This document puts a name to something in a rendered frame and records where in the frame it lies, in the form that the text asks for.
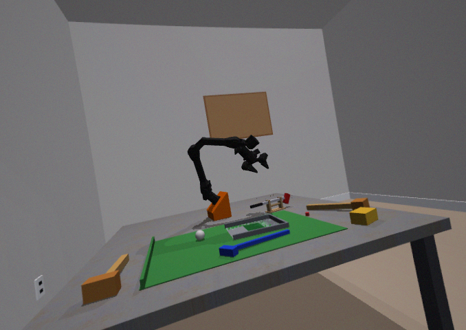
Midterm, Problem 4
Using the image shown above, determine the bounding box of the white golf ball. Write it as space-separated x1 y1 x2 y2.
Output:
195 230 205 240

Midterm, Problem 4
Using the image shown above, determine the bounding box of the blue putter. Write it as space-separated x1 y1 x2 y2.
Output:
219 229 289 257

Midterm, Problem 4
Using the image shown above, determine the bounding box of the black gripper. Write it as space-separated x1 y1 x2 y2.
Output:
241 151 269 173

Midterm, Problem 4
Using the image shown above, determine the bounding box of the yellow block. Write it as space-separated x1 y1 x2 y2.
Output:
350 208 378 225

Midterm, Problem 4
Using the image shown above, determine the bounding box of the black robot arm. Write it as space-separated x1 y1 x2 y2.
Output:
188 135 259 205

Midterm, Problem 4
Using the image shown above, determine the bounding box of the green flat mat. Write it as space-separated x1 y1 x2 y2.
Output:
144 210 348 289

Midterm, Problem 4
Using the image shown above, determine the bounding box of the brown wooden mallet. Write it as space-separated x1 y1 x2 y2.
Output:
81 254 129 305
306 198 370 211

